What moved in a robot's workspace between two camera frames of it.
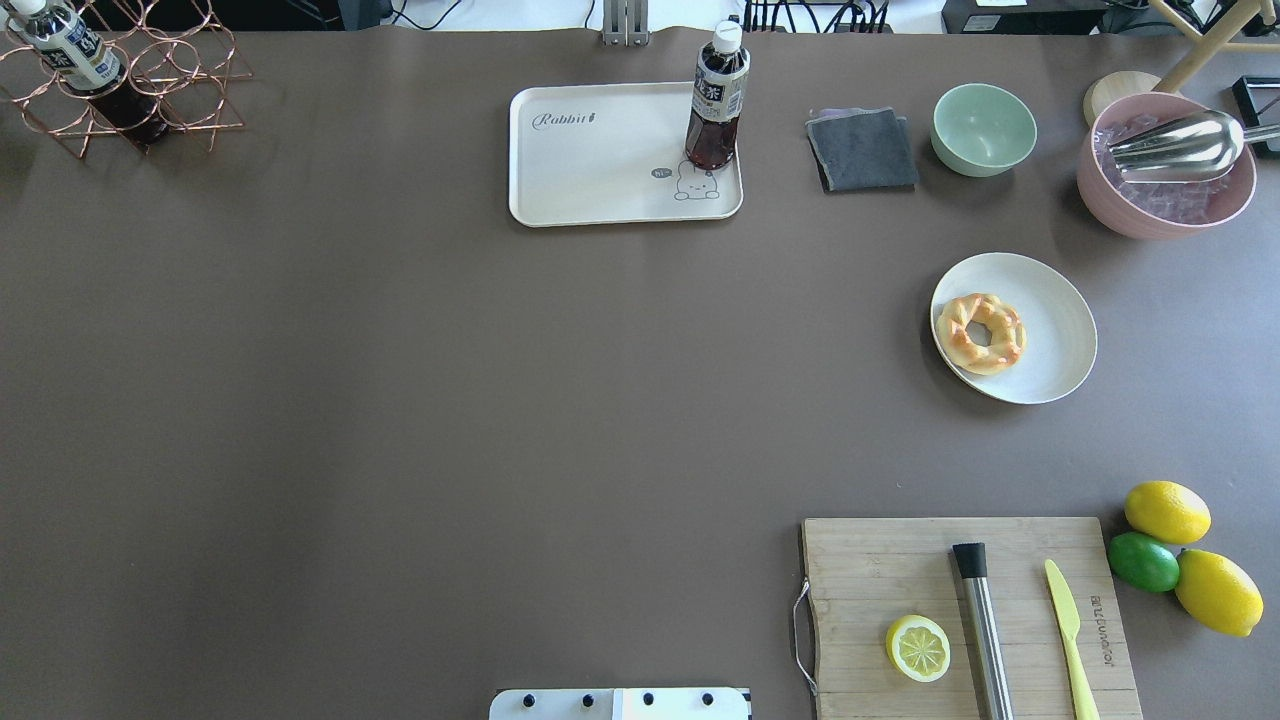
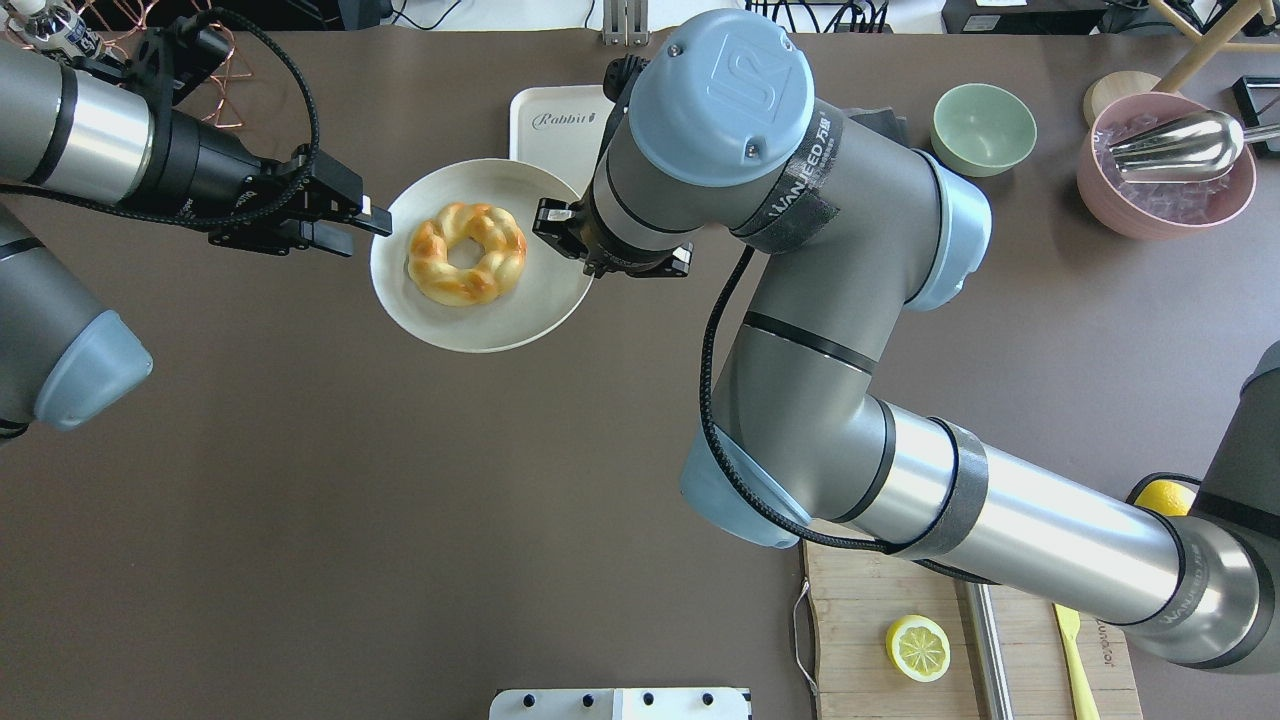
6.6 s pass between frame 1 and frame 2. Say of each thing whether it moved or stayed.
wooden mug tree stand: stayed
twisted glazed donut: moved
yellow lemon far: stayed
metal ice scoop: stayed
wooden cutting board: stayed
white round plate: moved
